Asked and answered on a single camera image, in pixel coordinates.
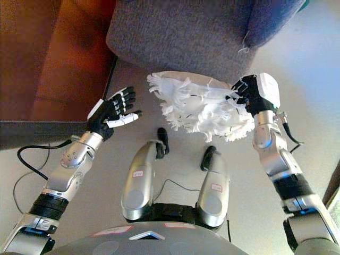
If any black robot foot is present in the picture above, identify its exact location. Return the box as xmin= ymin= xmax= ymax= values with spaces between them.
xmin=199 ymin=145 xmax=221 ymax=172
xmin=155 ymin=127 xmax=170 ymax=159

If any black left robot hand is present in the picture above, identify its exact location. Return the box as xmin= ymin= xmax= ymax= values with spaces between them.
xmin=86 ymin=86 xmax=143 ymax=141

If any black right robot foot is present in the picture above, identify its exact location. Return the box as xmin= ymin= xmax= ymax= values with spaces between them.
xmin=199 ymin=145 xmax=221 ymax=172

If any thin black floor cable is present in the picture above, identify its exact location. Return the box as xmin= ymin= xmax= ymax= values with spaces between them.
xmin=152 ymin=179 xmax=202 ymax=202

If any grey robot torso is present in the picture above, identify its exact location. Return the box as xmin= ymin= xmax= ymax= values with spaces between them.
xmin=52 ymin=203 xmax=249 ymax=255

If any brown wooden cabinet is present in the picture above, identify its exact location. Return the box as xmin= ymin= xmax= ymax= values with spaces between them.
xmin=0 ymin=0 xmax=119 ymax=151

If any grey fabric sofa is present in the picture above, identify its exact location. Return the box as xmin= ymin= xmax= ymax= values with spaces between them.
xmin=105 ymin=0 xmax=306 ymax=83

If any white fringed pillow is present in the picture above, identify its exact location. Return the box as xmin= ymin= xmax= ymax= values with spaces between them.
xmin=146 ymin=70 xmax=256 ymax=143

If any silver right robot leg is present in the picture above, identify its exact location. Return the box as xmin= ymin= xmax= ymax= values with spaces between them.
xmin=195 ymin=152 xmax=231 ymax=228

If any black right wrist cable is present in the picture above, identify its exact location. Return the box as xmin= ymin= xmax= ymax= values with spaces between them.
xmin=276 ymin=111 xmax=305 ymax=154

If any silver left robot leg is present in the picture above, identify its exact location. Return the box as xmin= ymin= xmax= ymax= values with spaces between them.
xmin=121 ymin=139 xmax=163 ymax=223

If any black left robot foot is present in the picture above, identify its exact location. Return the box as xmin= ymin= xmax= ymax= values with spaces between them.
xmin=155 ymin=127 xmax=170 ymax=159

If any silver robot leg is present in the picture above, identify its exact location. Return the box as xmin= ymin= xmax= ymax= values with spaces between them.
xmin=195 ymin=152 xmax=231 ymax=228
xmin=121 ymin=139 xmax=163 ymax=223

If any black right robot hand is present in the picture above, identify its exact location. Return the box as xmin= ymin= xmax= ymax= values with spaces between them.
xmin=225 ymin=72 xmax=282 ymax=115

